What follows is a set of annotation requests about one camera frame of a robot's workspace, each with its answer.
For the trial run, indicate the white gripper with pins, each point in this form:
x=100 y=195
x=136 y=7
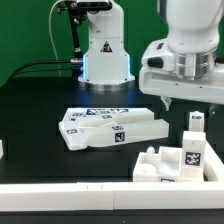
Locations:
x=209 y=89

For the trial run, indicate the white chair seat part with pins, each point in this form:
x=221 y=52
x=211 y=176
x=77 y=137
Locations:
x=162 y=166

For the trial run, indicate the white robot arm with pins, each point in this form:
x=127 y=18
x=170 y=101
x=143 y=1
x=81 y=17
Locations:
x=183 y=65

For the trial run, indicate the white long chair side rear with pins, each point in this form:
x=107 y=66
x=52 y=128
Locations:
x=120 y=118

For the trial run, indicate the white long chair side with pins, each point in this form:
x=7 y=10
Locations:
x=120 y=118
x=112 y=134

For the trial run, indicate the white chair back panel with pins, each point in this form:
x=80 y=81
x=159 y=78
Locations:
x=74 y=113

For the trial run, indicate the white long chair side front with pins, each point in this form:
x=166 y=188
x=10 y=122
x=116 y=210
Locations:
x=112 y=134

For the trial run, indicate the white part at left edge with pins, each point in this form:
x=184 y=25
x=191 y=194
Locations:
x=1 y=149

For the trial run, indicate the black camera stand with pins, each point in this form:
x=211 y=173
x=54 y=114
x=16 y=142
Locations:
x=77 y=12

